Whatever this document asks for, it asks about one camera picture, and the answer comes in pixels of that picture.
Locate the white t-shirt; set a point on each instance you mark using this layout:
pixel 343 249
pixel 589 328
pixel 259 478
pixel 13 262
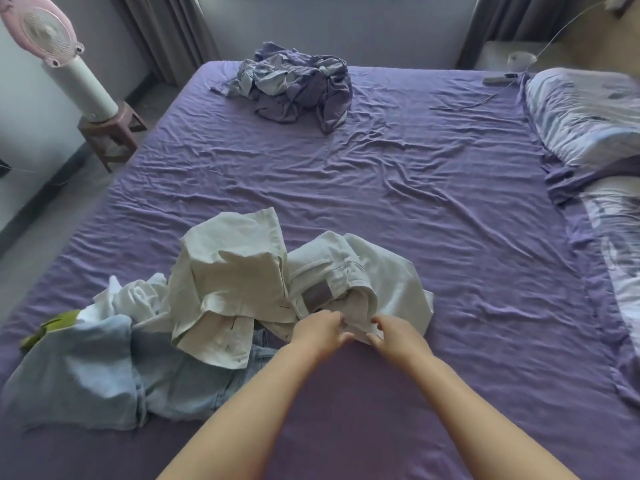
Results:
pixel 135 299

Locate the person's left hand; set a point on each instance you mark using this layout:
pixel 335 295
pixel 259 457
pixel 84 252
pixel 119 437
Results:
pixel 320 334

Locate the light blue denim jeans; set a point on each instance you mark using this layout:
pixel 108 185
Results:
pixel 75 374

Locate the crumpled purple grey quilt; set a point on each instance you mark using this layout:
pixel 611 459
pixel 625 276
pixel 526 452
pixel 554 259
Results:
pixel 290 89

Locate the grey curtain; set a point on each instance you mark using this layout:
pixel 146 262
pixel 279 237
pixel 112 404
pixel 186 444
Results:
pixel 165 34
pixel 510 19

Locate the person's right hand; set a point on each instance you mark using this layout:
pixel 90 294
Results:
pixel 400 344

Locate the green garment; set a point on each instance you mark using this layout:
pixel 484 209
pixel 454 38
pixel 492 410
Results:
pixel 50 327

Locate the purple sheet bed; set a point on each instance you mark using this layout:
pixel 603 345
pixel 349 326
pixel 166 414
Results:
pixel 400 194

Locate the floral pillow purple trim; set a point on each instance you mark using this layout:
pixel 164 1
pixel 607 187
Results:
pixel 580 114
pixel 620 234

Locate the person's left forearm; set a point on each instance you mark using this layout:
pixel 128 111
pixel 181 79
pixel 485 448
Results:
pixel 250 419

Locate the white round lamp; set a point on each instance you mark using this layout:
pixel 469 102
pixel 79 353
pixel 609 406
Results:
pixel 521 60

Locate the brown plastic stool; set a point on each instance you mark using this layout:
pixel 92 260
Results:
pixel 112 127

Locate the white jeans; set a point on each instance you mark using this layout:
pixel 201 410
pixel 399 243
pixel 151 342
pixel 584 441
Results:
pixel 380 274

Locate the pink fan white base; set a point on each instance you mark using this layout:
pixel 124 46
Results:
pixel 75 79

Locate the person's right forearm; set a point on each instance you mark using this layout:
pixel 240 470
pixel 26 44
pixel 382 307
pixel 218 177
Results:
pixel 480 429

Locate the low beige bedside table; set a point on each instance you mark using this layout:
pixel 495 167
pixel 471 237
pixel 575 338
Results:
pixel 495 57

